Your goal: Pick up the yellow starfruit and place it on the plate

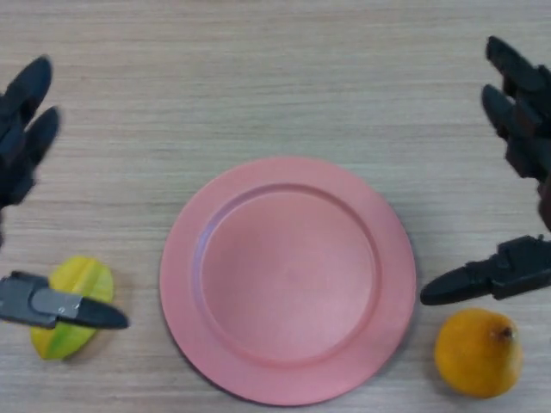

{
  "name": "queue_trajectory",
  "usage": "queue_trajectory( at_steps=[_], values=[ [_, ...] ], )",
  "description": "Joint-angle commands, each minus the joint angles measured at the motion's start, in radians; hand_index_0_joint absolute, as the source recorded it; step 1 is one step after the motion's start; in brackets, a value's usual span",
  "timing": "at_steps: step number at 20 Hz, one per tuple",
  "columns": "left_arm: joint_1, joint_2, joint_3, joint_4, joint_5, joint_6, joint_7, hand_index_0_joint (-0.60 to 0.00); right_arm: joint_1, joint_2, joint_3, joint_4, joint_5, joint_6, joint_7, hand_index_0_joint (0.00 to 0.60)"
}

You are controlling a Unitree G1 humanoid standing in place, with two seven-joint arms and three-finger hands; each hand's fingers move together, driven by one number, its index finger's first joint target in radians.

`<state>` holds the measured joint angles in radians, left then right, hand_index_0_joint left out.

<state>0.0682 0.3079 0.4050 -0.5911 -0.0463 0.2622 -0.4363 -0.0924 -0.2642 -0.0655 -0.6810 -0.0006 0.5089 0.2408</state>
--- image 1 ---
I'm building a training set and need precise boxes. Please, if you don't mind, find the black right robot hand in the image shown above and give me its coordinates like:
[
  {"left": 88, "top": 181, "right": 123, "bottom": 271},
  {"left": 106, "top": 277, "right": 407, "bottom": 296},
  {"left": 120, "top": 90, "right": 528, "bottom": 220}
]
[{"left": 420, "top": 36, "right": 551, "bottom": 307}]

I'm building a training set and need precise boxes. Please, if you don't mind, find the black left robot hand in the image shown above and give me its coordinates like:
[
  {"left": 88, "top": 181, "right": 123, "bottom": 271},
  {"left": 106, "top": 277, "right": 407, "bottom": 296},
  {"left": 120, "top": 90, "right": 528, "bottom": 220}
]
[{"left": 0, "top": 55, "right": 130, "bottom": 331}]

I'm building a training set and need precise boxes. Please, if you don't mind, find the yellow green starfruit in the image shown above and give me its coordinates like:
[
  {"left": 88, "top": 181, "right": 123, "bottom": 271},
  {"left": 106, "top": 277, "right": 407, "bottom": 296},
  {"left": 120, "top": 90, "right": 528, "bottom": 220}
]
[{"left": 29, "top": 256, "right": 116, "bottom": 361}]

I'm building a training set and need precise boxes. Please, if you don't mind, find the pink round plate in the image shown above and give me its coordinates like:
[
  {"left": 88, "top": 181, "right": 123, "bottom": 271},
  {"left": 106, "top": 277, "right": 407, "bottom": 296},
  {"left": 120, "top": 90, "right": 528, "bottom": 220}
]
[{"left": 158, "top": 157, "right": 418, "bottom": 406}]

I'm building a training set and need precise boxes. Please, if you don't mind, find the orange yellow pear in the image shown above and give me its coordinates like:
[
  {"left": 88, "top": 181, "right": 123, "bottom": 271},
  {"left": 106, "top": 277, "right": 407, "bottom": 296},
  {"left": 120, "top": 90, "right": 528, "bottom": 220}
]
[{"left": 433, "top": 308, "right": 524, "bottom": 387}]

